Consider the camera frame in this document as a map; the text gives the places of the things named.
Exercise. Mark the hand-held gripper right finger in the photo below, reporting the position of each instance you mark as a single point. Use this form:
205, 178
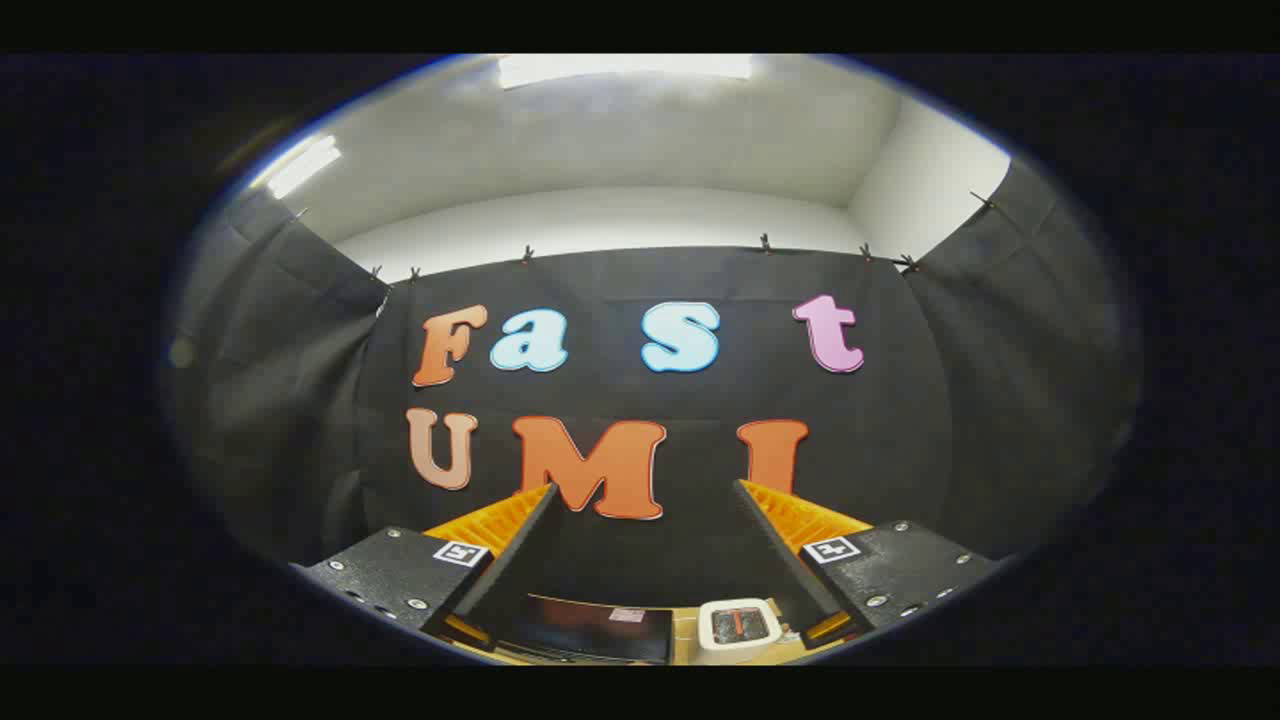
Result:
775, 555

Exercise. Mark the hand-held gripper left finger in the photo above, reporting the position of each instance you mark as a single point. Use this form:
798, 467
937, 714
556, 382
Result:
515, 560

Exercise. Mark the black toaster oven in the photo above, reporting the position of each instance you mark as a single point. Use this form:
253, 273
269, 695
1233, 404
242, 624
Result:
590, 630

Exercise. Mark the white slot toaster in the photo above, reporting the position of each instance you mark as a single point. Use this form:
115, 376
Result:
738, 630

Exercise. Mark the black backdrop cloth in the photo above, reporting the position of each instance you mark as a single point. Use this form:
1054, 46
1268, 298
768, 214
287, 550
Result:
620, 400

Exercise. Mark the ceiling light panel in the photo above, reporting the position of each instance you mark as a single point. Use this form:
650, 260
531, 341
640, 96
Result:
300, 165

